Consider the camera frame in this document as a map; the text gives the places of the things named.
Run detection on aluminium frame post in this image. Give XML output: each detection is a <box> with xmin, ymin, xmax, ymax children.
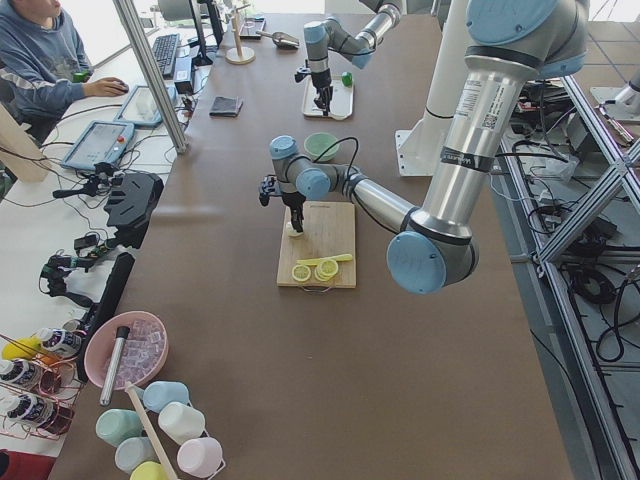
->
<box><xmin>112</xmin><ymin>0</ymin><xmax>188</xmax><ymax>154</ymax></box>

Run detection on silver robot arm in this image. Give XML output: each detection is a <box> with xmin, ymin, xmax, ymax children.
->
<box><xmin>259</xmin><ymin>1</ymin><xmax>589</xmax><ymax>294</ymax></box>
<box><xmin>294</xmin><ymin>0</ymin><xmax>402</xmax><ymax>116</ymax></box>

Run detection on light green bowl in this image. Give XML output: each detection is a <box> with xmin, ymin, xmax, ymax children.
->
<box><xmin>303</xmin><ymin>132</ymin><xmax>340</xmax><ymax>163</ymax></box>

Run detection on lemon slice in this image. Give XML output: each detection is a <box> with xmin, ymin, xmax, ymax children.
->
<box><xmin>291</xmin><ymin>264</ymin><xmax>311</xmax><ymax>283</ymax></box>

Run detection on pale blue cup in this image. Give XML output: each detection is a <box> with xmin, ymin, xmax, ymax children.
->
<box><xmin>114</xmin><ymin>437</ymin><xmax>157</xmax><ymax>474</ymax></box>

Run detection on stacked lemon slices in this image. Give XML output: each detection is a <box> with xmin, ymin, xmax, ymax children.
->
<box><xmin>314</xmin><ymin>261</ymin><xmax>339</xmax><ymax>282</ymax></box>

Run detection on blue teach pendant near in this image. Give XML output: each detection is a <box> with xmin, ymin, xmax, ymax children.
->
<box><xmin>60</xmin><ymin>121</ymin><xmax>135</xmax><ymax>172</ymax></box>

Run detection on yellow plastic knife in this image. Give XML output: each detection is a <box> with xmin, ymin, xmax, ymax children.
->
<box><xmin>296</xmin><ymin>253</ymin><xmax>353</xmax><ymax>266</ymax></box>

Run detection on black bracket stand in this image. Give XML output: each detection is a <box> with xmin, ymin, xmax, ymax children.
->
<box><xmin>104</xmin><ymin>172</ymin><xmax>164</xmax><ymax>248</ymax></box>

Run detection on mint green cup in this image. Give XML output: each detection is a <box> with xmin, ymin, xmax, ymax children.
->
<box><xmin>95</xmin><ymin>409</ymin><xmax>143</xmax><ymax>447</ymax></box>

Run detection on green lime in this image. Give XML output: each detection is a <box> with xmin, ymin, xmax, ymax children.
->
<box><xmin>341</xmin><ymin>72</ymin><xmax>353</xmax><ymax>87</ymax></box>

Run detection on blue teach pendant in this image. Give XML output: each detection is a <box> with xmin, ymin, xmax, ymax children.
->
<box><xmin>60</xmin><ymin>121</ymin><xmax>135</xmax><ymax>172</ymax></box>
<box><xmin>114</xmin><ymin>85</ymin><xmax>162</xmax><ymax>128</ymax></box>

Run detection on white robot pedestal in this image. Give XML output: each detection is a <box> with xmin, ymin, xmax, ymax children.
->
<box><xmin>395</xmin><ymin>0</ymin><xmax>471</xmax><ymax>177</ymax></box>

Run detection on pink bowl with ice cubes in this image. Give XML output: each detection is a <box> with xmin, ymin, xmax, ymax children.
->
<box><xmin>84</xmin><ymin>311</ymin><xmax>169</xmax><ymax>390</ymax></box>

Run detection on pink cup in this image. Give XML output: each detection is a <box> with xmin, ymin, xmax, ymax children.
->
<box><xmin>177</xmin><ymin>437</ymin><xmax>224</xmax><ymax>478</ymax></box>

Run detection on white cup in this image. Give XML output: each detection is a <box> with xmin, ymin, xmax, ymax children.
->
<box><xmin>158</xmin><ymin>402</ymin><xmax>206</xmax><ymax>445</ymax></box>

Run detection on copper wire bottle rack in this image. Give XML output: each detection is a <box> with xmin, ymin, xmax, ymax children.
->
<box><xmin>1</xmin><ymin>335</ymin><xmax>83</xmax><ymax>441</ymax></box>

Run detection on blue teach pendant far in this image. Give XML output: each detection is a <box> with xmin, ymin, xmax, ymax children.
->
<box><xmin>114</xmin><ymin>85</ymin><xmax>162</xmax><ymax>128</ymax></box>

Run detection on wooden cutting board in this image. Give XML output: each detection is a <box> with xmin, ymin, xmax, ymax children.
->
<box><xmin>276</xmin><ymin>201</ymin><xmax>356</xmax><ymax>288</ymax></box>

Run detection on metal muddler tube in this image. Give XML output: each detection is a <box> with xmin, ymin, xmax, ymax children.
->
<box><xmin>99</xmin><ymin>326</ymin><xmax>130</xmax><ymax>407</ymax></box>

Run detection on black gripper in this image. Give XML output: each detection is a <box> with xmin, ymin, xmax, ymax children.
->
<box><xmin>258</xmin><ymin>174</ymin><xmax>306</xmax><ymax>233</ymax></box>
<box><xmin>294</xmin><ymin>59</ymin><xmax>332</xmax><ymax>116</ymax></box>

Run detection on yellow cup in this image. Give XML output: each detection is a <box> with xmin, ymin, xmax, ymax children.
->
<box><xmin>129</xmin><ymin>461</ymin><xmax>168</xmax><ymax>480</ymax></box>

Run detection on metal scoop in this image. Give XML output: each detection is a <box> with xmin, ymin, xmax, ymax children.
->
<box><xmin>256</xmin><ymin>30</ymin><xmax>300</xmax><ymax>49</ymax></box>

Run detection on cream rectangular tray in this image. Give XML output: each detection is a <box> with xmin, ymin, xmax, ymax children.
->
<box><xmin>301</xmin><ymin>75</ymin><xmax>355</xmax><ymax>120</ymax></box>

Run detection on grey folded cloth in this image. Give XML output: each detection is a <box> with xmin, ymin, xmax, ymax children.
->
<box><xmin>209</xmin><ymin>96</ymin><xmax>244</xmax><ymax>117</ymax></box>

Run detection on wooden mug tree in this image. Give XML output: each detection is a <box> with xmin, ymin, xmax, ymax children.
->
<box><xmin>225</xmin><ymin>4</ymin><xmax>255</xmax><ymax>65</ymax></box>

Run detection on person in grey hoodie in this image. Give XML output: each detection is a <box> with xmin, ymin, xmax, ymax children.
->
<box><xmin>1</xmin><ymin>1</ymin><xmax>129</xmax><ymax>142</ymax></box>

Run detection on light blue cup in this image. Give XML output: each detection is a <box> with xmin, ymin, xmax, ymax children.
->
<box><xmin>143</xmin><ymin>381</ymin><xmax>190</xmax><ymax>413</ymax></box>

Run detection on black keyboard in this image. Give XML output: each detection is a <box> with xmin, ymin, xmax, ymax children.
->
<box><xmin>152</xmin><ymin>34</ymin><xmax>180</xmax><ymax>79</ymax></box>

